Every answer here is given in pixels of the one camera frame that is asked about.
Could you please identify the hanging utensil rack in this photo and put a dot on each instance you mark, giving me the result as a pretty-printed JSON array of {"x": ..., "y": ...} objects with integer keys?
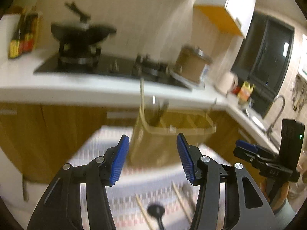
[{"x": 299, "y": 92}]

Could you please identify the dark kitchen window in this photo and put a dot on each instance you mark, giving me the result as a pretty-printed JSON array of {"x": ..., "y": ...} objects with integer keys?
[{"x": 263, "y": 59}]

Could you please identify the striped woven tablecloth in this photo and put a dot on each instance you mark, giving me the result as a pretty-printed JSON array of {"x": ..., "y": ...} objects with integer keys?
[{"x": 153, "y": 185}]

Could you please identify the black gas stove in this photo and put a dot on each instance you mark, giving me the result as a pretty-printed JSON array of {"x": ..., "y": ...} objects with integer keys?
[{"x": 142, "y": 67}]

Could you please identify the black wok with lid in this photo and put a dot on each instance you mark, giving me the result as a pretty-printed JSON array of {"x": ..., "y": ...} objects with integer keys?
[{"x": 80, "y": 32}]

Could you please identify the red label sauce bottle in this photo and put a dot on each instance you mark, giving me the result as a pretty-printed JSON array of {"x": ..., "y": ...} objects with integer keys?
[{"x": 30, "y": 30}]

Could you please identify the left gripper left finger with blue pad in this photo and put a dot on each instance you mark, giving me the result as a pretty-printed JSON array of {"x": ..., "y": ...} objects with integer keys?
[{"x": 60, "y": 205}]

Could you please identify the red container by kettle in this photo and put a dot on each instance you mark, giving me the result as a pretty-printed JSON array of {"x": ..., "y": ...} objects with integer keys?
[{"x": 236, "y": 90}]

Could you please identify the tan plastic utensil basket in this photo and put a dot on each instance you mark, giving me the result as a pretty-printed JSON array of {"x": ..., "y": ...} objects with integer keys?
[{"x": 155, "y": 146}]

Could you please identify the person's right hand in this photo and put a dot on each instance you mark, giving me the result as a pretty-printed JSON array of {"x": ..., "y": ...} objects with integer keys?
[{"x": 279, "y": 198}]

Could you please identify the white orange wall cabinet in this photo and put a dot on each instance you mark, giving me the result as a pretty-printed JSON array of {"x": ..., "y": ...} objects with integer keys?
[{"x": 229, "y": 16}]

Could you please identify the brown rice cooker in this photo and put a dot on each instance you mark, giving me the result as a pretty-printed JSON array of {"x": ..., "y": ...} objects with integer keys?
[{"x": 192, "y": 63}]

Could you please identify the chrome kitchen faucet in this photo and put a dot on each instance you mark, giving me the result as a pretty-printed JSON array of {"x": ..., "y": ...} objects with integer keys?
[{"x": 278, "y": 113}]

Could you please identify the steel sink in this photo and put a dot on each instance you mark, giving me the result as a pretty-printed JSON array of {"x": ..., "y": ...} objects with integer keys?
[{"x": 257, "y": 120}]

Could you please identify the black handled clear spoon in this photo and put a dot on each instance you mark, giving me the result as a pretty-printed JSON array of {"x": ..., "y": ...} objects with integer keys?
[{"x": 154, "y": 112}]

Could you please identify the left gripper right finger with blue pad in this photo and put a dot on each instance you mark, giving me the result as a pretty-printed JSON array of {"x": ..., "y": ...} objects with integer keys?
[{"x": 245, "y": 208}]

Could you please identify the yellow detergent bottle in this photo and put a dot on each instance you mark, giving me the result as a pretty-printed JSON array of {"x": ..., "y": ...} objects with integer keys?
[{"x": 245, "y": 92}]

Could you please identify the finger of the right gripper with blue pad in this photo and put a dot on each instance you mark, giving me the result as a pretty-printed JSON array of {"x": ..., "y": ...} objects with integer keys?
[
  {"x": 249, "y": 147},
  {"x": 254, "y": 158}
]

